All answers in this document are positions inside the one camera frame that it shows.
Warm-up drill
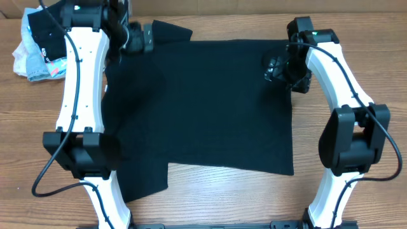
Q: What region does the black t-shirt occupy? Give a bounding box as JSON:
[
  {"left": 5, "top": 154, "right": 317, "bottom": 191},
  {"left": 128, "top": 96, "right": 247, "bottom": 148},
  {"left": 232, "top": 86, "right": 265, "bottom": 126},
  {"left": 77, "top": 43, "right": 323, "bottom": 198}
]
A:
[{"left": 102, "top": 21, "right": 294, "bottom": 202}]

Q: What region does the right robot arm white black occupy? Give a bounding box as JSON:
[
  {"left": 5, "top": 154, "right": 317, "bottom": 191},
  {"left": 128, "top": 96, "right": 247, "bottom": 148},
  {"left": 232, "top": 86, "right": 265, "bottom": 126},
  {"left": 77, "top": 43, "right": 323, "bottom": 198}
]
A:
[{"left": 265, "top": 17, "right": 390, "bottom": 228}]

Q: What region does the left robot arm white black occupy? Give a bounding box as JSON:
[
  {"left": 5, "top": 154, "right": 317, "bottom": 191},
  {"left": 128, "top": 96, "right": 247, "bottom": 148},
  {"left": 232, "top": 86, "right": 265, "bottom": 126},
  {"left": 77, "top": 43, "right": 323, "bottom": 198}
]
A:
[{"left": 43, "top": 1, "right": 153, "bottom": 228}]

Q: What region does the light blue printed garment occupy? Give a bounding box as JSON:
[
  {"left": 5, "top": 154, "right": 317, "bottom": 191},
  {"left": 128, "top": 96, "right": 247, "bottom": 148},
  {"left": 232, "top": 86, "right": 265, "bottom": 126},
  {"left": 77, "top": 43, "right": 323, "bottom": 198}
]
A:
[{"left": 41, "top": 48, "right": 67, "bottom": 78}]

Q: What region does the folded black shirt on pile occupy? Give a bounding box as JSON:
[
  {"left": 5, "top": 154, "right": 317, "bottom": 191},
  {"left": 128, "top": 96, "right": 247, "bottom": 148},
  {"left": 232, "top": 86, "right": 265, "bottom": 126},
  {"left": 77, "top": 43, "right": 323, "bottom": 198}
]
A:
[{"left": 27, "top": 10, "right": 66, "bottom": 62}]

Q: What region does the grey denim garment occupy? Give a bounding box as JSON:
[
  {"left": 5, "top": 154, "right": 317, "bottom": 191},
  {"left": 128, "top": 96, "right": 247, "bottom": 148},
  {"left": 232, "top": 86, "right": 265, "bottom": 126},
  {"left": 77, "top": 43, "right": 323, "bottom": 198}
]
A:
[{"left": 21, "top": 8, "right": 67, "bottom": 81}]

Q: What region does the pale pink garment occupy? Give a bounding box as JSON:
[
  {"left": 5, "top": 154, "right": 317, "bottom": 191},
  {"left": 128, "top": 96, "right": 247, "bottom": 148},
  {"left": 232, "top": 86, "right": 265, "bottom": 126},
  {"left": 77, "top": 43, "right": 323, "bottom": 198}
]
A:
[{"left": 12, "top": 41, "right": 37, "bottom": 81}]

